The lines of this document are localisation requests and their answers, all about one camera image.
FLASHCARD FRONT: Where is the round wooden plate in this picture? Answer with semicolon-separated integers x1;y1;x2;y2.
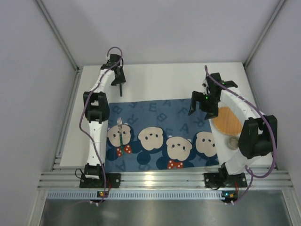
213;107;242;136

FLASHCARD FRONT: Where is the metal fork patterned handle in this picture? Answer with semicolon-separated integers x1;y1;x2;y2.
117;117;124;155

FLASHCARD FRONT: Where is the blue cartoon placemat cloth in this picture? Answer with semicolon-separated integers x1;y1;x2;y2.
105;99;219;172

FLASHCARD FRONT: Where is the metal spoon patterned handle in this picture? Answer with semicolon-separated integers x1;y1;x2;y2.
119;84;123;97

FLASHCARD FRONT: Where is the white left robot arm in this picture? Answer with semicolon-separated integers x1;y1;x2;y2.
80;54;126;180

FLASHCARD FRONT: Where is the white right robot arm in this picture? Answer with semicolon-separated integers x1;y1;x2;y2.
189;73;277;178

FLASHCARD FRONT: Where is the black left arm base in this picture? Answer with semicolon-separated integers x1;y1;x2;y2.
79;163;121;188

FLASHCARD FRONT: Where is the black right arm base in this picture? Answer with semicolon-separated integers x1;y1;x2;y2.
204;164;247;190

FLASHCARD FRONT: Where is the small clear glass cup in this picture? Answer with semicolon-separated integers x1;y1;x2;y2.
226;137;239;150

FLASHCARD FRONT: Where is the left aluminium frame post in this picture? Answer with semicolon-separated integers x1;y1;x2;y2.
34;0;79;71

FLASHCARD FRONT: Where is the aluminium frame post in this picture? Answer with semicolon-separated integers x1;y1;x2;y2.
243;0;287;70
34;0;79;71

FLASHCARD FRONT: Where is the right aluminium frame post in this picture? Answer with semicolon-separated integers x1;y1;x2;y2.
243;0;287;70

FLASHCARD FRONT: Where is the aluminium mounting rail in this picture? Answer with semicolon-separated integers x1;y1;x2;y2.
38;166;293;190

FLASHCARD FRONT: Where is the slotted grey cable duct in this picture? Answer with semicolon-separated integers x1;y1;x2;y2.
47;190;236;200

